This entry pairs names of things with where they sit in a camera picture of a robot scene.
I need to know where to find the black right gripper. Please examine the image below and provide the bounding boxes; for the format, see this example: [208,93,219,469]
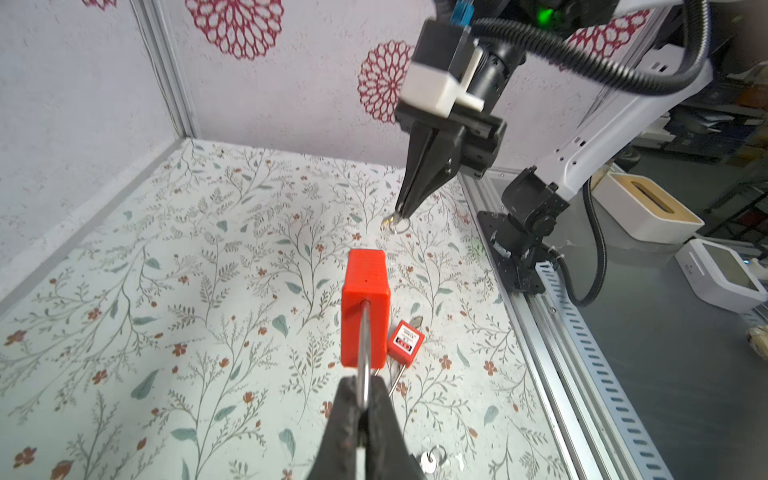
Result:
[395,101,507,218]

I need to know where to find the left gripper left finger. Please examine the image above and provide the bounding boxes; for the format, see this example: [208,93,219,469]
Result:
[307,376,362,480]

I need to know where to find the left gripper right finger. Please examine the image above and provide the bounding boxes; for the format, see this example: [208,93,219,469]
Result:
[363,376,425,480]

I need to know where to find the red padlock with warning label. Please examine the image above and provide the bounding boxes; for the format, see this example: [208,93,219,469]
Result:
[388,316,425,396]

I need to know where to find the red padlock with property label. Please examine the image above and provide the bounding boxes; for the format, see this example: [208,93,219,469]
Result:
[340,249,391,412]

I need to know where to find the black padlock key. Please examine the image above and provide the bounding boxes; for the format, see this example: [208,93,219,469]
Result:
[417,444,449,476]

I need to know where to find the white box with wooden top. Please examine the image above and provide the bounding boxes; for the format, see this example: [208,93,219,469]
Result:
[593,173,705,245]

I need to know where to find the white device with screen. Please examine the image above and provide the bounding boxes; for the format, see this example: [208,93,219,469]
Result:
[674,238,767,313]

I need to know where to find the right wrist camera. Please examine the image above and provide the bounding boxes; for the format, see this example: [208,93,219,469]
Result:
[399,1,485,118]

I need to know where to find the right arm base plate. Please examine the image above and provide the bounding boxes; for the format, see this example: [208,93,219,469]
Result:
[477,211,563,295]

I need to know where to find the aluminium front rail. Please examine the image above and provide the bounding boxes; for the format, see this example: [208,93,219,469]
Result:
[458,170,676,480]

